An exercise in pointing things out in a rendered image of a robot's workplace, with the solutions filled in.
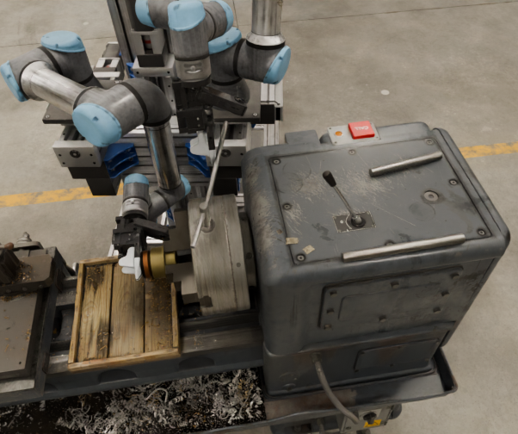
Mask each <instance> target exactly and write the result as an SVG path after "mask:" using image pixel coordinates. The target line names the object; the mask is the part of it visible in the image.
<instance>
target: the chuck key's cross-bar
mask: <svg viewBox="0 0 518 434"><path fill-rule="evenodd" d="M227 127H228V121H224V124H223V127H222V131H221V135H220V139H219V145H218V149H217V153H216V158H215V160H214V164H213V171H212V175H211V178H210V182H209V186H208V190H207V196H206V199H205V202H206V203H207V204H208V205H209V202H210V200H211V196H212V192H213V186H214V183H215V178H216V175H217V171H218V167H219V161H220V157H221V152H222V149H223V145H224V142H225V135H226V131H227ZM205 216H206V214H204V213H200V218H199V220H198V223H197V226H196V229H195V232H194V236H193V239H192V242H191V246H190V247H191V248H192V249H194V248H195V247H196V244H197V241H198V238H199V236H200V230H201V228H202V225H203V221H204V219H205Z"/></svg>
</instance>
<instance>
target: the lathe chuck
mask: <svg viewBox="0 0 518 434"><path fill-rule="evenodd" d="M205 199H206V197H203V198H196V199H189V200H188V201H189V203H188V230H189V238H190V245H191V242H192V239H193V236H194V232H195V229H196V226H197V223H198V220H199V218H200V210H199V204H200V203H201V202H204V201H205ZM193 201H197V202H193ZM208 207H209V213H210V218H211V221H212V222H213V224H214V227H213V229H212V230H210V231H203V230H202V229H201V230H200V236H199V238H198V241H197V244H196V247H195V248H194V249H192V248H191V254H192V261H193V267H194V279H195V284H196V289H197V294H198V298H199V299H201V298H203V296H206V295H208V296H209V297H212V303H213V304H212V305H211V306H210V307H206V306H201V307H200V310H201V312H202V314H203V315H204V316H207V315H213V314H219V313H230V312H236V311H237V303H236V297H235V290H234V283H233V277H232V270H231V259H230V252H229V245H228V238H227V232H226V225H225V214H224V207H223V201H222V195H216V196H211V200H210V202H209V205H208Z"/></svg>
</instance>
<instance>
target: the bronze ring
mask: <svg viewBox="0 0 518 434"><path fill-rule="evenodd" d="M170 264H178V256H177V251H167V252H164V250H163V245H162V246H160V247H154V248H151V250H150V251H149V250H146V251H141V252H140V268H141V272H142V276H143V277H144V279H145V278H152V277H153V276H154V278H155V279H158V278H166V275H165V266H166V265H170ZM166 279H167V278H166Z"/></svg>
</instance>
